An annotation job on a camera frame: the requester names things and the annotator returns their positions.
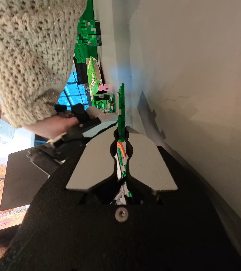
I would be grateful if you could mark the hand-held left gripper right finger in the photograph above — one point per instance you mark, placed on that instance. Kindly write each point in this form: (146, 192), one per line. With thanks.
(150, 167)

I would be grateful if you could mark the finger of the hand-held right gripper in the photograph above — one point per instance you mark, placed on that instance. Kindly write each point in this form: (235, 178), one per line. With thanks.
(97, 131)

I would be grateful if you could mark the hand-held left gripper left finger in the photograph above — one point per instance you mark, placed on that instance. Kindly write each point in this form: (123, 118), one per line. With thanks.
(90, 167)

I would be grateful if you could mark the green mosaic lego plate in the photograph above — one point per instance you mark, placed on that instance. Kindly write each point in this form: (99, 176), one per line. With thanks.
(121, 114)

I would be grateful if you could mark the person's right forearm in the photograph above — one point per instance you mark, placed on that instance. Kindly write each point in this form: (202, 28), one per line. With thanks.
(27, 53)

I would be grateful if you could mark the partial lego build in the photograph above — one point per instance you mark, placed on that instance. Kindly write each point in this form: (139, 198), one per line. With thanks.
(101, 103)

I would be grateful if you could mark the pink lego piece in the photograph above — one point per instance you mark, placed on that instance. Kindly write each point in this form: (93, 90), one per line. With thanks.
(103, 87)

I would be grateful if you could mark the green lego box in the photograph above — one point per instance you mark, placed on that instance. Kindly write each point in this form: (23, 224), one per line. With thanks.
(92, 74)

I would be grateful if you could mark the person's right hand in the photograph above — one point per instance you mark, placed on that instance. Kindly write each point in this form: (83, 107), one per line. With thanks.
(52, 126)

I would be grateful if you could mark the white book stand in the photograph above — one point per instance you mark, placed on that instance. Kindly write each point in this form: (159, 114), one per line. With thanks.
(118, 169)

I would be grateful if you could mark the orange brick separator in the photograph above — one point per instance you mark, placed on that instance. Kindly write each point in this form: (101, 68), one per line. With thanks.
(121, 149)

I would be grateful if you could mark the large window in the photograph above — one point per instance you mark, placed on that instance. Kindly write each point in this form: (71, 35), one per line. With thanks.
(74, 91)

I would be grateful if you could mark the black mesh chair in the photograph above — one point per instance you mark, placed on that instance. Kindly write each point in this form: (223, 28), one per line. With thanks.
(81, 74)

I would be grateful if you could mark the dark panel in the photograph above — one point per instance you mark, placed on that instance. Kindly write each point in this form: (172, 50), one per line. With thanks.
(21, 184)

